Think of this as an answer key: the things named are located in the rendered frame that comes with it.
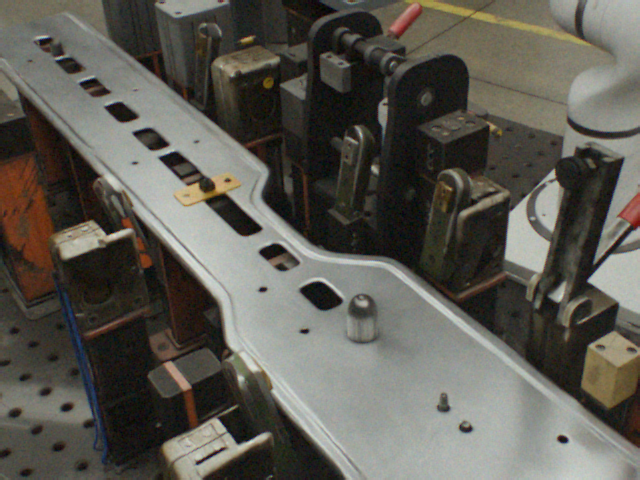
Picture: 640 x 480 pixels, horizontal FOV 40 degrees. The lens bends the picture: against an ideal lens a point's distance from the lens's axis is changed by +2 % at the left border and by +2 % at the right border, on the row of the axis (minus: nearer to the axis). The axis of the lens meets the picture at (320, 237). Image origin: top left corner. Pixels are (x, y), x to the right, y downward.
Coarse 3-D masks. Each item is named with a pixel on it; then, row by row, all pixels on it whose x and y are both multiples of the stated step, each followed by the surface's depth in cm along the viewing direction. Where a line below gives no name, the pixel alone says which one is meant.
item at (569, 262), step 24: (600, 144) 77; (576, 168) 74; (600, 168) 75; (576, 192) 79; (600, 192) 75; (576, 216) 79; (600, 216) 77; (552, 240) 81; (576, 240) 80; (552, 264) 82; (576, 264) 79; (576, 288) 81
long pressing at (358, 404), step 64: (0, 64) 147; (128, 64) 145; (64, 128) 129; (128, 128) 127; (192, 128) 127; (128, 192) 114; (256, 192) 111; (192, 256) 102; (256, 256) 101; (320, 256) 100; (384, 256) 99; (256, 320) 92; (320, 320) 92; (384, 320) 91; (448, 320) 91; (320, 384) 84; (384, 384) 84; (448, 384) 84; (512, 384) 83; (320, 448) 79; (384, 448) 78; (448, 448) 77; (512, 448) 77; (576, 448) 77
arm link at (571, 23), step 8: (552, 0) 128; (560, 0) 126; (568, 0) 125; (576, 0) 124; (584, 0) 123; (552, 8) 129; (560, 8) 127; (568, 8) 125; (576, 8) 124; (584, 8) 123; (560, 16) 128; (568, 16) 126; (576, 16) 125; (560, 24) 129; (568, 24) 127; (576, 24) 125; (568, 32) 129; (576, 32) 127; (584, 40) 127
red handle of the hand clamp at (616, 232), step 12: (636, 204) 83; (624, 216) 83; (636, 216) 83; (612, 228) 84; (624, 228) 83; (636, 228) 83; (600, 240) 84; (612, 240) 83; (624, 240) 84; (600, 252) 83; (612, 252) 84; (600, 264) 83; (564, 276) 84; (552, 288) 84; (552, 300) 83
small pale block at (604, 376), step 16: (608, 336) 79; (592, 352) 78; (608, 352) 77; (624, 352) 77; (592, 368) 78; (608, 368) 77; (624, 368) 76; (592, 384) 79; (608, 384) 77; (624, 384) 78; (592, 400) 80; (608, 400) 78; (624, 400) 80; (608, 416) 80
